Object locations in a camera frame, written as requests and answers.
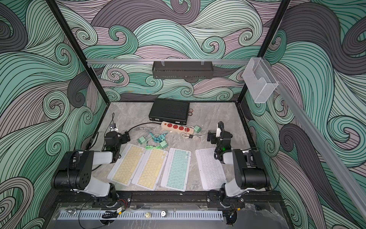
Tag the wooden power strip green plugs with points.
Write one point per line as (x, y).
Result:
(176, 128)

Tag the aluminium wall rail right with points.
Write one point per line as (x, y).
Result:
(346, 179)

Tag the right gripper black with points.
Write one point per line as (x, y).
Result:
(212, 135)

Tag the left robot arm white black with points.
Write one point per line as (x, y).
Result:
(74, 172)

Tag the white keyboard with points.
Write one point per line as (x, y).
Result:
(211, 170)

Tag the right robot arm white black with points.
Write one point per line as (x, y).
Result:
(250, 173)

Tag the white slotted cable duct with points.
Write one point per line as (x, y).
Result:
(146, 215)

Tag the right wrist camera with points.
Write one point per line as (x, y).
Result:
(220, 129)

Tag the light green charger adapter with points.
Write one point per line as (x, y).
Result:
(141, 140)
(197, 129)

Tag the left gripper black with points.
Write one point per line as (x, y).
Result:
(122, 137)

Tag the clear acrylic wall holder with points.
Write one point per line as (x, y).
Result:
(260, 79)

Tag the black flat box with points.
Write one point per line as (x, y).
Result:
(171, 111)

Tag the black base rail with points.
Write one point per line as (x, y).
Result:
(210, 199)

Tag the green keyboard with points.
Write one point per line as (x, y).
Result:
(176, 170)

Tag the black wall tray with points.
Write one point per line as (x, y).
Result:
(182, 70)

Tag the yellow keyboard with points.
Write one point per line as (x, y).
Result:
(125, 167)
(150, 169)

